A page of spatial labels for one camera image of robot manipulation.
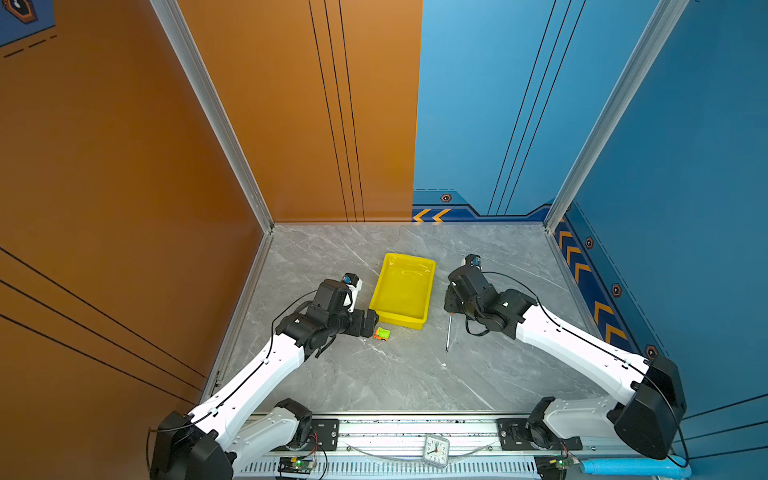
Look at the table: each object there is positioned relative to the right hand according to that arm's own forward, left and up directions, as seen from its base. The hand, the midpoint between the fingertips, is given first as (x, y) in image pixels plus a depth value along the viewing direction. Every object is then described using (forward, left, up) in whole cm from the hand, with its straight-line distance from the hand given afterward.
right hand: (445, 294), depth 80 cm
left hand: (-4, +22, -2) cm, 22 cm away
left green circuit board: (-36, +38, -17) cm, 55 cm away
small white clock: (-34, +4, -15) cm, 37 cm away
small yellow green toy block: (-5, +18, -14) cm, 23 cm away
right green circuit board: (-36, -26, -17) cm, 47 cm away
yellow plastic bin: (+9, +11, -12) cm, 19 cm away
